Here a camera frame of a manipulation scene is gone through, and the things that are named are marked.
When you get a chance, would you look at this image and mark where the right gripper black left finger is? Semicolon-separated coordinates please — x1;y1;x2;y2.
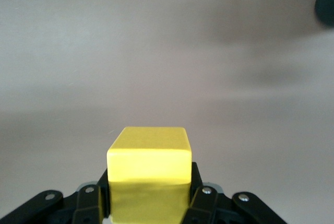
0;168;112;224

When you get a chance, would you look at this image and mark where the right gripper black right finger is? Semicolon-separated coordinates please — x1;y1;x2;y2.
180;161;285;224

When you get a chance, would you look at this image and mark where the yellow wooden block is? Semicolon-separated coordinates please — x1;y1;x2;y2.
106;126;193;224

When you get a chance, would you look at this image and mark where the brown paper table cover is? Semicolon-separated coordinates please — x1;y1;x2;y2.
0;0;334;224

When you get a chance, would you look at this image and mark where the black rounded cylinder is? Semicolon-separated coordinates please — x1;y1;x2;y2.
314;0;334;29

